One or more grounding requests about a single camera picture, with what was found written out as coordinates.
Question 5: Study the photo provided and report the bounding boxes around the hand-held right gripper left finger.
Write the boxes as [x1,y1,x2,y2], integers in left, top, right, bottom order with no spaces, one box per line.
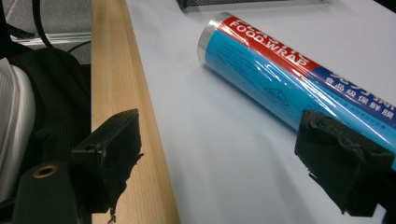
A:
[70,108,145,224]

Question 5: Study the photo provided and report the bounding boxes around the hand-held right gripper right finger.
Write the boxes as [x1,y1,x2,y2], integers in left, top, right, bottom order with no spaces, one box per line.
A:
[294,109,396,217]

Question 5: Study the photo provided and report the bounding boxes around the blue and red food wrap roll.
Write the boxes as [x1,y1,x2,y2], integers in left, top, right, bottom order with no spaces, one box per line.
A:
[196,11,396,171]

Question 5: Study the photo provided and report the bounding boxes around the black mesh basket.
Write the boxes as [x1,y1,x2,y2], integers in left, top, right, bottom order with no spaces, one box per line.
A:
[176,0,325,9]

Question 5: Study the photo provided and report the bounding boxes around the black cable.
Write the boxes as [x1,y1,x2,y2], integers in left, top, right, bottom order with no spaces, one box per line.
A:
[31,0,92,55]

